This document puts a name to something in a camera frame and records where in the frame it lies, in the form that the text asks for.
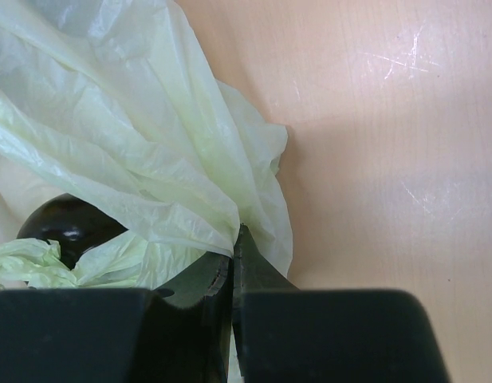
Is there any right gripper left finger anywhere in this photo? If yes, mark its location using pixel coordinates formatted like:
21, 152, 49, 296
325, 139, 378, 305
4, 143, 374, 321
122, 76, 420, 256
0, 253, 233, 382

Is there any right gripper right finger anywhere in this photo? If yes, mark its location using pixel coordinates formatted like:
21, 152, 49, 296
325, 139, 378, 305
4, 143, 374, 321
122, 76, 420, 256
233, 226, 451, 382

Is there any light green plastic bag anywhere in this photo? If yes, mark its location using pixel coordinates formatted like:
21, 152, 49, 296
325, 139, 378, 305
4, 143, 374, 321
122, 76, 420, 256
0, 1, 293, 289

